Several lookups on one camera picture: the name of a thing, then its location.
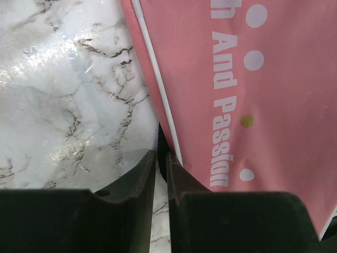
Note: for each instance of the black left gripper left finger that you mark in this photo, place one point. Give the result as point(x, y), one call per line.
point(117, 218)

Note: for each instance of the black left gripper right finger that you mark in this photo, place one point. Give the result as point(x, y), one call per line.
point(205, 221)

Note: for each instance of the pink racket bag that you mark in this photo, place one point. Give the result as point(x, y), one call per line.
point(245, 92)

